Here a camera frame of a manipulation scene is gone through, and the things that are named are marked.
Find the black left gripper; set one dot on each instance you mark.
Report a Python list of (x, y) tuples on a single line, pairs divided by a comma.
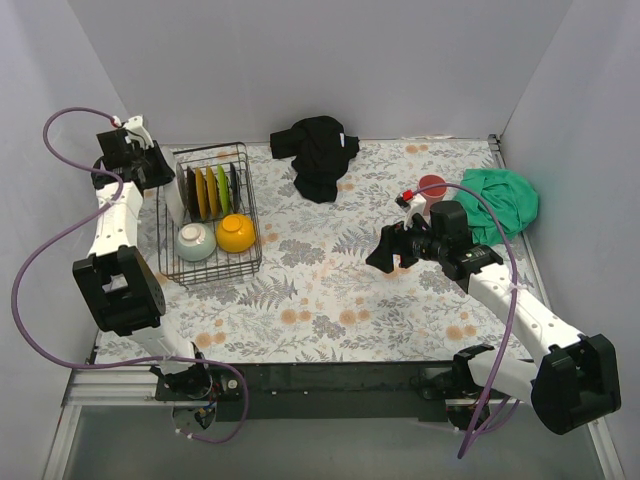
[(151, 167)]

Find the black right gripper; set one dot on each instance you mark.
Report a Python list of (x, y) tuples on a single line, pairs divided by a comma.
[(397, 245)]

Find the pink cup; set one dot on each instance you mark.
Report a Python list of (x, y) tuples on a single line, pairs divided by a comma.
[(436, 190)]

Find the large white plate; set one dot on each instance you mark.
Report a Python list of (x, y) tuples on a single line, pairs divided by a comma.
[(171, 195)]

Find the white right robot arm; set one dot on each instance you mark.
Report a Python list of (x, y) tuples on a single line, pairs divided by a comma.
[(572, 378)]

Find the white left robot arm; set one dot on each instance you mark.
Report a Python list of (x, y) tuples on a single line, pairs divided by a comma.
[(121, 291)]

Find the dark brown plate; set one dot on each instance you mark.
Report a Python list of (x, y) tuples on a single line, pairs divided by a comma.
[(192, 199)]

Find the orange yellow plate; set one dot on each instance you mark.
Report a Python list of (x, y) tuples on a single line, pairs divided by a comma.
[(212, 192)]

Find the lime green plate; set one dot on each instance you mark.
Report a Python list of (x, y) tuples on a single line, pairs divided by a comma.
[(223, 190)]

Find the black plate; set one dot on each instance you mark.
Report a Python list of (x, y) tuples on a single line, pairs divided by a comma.
[(235, 188)]

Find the white green patterned bowl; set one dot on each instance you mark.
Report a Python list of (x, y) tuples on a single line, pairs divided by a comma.
[(195, 242)]

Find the yellow bowl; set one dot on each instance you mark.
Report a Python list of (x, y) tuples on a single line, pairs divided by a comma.
[(235, 233)]

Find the black cloth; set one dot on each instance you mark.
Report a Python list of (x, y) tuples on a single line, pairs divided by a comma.
[(321, 154)]

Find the green cloth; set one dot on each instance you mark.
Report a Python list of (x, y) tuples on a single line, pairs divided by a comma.
[(512, 198)]

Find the floral table mat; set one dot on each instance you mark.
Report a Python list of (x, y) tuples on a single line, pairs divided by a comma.
[(314, 297)]

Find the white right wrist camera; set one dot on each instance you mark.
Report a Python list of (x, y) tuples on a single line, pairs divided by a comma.
[(413, 205)]

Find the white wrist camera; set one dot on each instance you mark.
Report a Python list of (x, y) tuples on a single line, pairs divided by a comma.
[(135, 126), (413, 205)]

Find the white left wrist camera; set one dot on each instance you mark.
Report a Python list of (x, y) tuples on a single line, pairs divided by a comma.
[(135, 126)]

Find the black wire dish rack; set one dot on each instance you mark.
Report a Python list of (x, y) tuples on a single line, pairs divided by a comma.
[(221, 265)]

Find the black base frame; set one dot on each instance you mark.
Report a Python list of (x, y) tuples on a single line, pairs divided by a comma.
[(423, 391)]

